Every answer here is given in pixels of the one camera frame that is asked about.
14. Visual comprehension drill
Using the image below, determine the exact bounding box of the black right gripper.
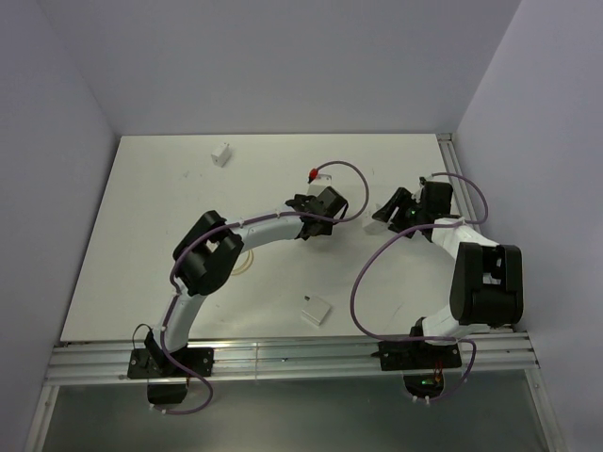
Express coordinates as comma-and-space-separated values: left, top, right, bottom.
373, 187, 429, 240

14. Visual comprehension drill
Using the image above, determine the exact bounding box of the white usb charger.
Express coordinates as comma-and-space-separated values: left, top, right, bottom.
211, 142, 232, 168
301, 296, 332, 327

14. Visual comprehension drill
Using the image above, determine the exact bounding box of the white cube socket adapter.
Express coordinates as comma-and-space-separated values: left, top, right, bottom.
362, 203, 390, 235

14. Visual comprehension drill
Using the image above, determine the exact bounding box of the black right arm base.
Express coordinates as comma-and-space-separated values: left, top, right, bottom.
371, 341, 462, 371

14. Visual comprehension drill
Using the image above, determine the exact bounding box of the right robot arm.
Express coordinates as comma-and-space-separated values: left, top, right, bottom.
370, 178, 524, 367

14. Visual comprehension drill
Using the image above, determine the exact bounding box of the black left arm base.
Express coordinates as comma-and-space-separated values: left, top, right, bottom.
126, 347, 214, 379

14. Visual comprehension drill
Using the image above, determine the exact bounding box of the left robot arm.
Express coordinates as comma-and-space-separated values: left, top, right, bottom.
145, 186, 349, 376

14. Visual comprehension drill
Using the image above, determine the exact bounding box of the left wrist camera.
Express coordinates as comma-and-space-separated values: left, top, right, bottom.
306, 169, 333, 197

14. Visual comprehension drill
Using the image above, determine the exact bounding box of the aluminium right rail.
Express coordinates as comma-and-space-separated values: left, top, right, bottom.
436, 133, 479, 220

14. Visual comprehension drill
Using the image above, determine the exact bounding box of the aluminium rail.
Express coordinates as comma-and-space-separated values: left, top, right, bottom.
436, 133, 479, 220
43, 331, 539, 386

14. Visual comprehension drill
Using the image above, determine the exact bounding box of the aluminium front rail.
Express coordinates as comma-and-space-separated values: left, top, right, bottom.
43, 331, 539, 386

